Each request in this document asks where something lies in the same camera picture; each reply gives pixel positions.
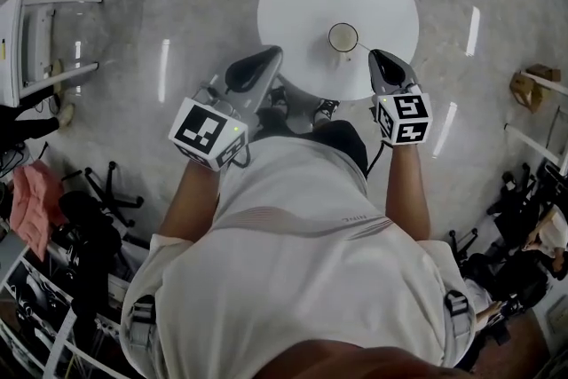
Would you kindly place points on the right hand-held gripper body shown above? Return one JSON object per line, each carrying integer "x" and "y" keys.
{"x": 406, "y": 120}

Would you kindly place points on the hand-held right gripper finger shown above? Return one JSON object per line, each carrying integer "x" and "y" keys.
{"x": 382, "y": 72}
{"x": 397, "y": 74}

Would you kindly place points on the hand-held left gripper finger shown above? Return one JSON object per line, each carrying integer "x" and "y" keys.
{"x": 244, "y": 65}
{"x": 242, "y": 82}

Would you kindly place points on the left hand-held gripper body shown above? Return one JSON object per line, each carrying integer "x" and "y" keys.
{"x": 208, "y": 133}

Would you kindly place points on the white cup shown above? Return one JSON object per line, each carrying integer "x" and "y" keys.
{"x": 342, "y": 37}

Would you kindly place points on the person's left forearm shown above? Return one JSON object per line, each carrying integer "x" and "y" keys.
{"x": 191, "y": 199}

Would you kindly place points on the person's right forearm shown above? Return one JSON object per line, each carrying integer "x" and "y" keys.
{"x": 406, "y": 191}

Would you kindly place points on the person's left shoe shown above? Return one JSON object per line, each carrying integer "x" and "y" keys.
{"x": 278, "y": 98}

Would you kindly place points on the person's shoe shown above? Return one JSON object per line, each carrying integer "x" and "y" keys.
{"x": 326, "y": 110}
{"x": 66, "y": 114}
{"x": 278, "y": 98}

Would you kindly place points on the person's black shorts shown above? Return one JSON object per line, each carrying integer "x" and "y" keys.
{"x": 346, "y": 142}

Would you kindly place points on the person's right shoe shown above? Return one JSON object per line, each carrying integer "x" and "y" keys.
{"x": 326, "y": 110}

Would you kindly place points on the black chair base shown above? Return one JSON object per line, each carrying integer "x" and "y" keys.
{"x": 517, "y": 199}
{"x": 113, "y": 195}

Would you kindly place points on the cardboard box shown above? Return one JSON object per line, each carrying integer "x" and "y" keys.
{"x": 530, "y": 89}

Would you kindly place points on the person's white shirt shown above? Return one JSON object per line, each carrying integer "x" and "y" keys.
{"x": 288, "y": 270}

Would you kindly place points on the pink cloth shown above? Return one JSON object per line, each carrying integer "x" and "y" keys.
{"x": 35, "y": 204}

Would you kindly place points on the person's head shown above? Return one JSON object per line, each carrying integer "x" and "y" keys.
{"x": 355, "y": 364}

